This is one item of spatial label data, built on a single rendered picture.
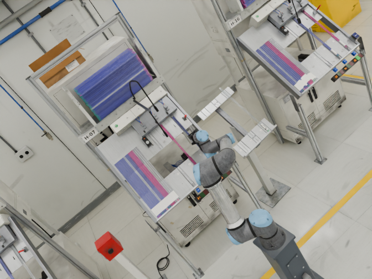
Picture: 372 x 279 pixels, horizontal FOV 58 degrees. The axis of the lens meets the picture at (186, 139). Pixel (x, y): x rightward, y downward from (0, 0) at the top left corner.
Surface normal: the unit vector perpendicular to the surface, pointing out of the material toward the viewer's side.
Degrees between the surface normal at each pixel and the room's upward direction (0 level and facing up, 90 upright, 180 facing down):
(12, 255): 47
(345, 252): 0
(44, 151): 90
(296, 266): 90
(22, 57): 90
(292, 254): 90
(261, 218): 8
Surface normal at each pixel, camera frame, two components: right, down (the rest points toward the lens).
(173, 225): 0.44, 0.30
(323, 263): -0.48, -0.72
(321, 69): -0.04, -0.30
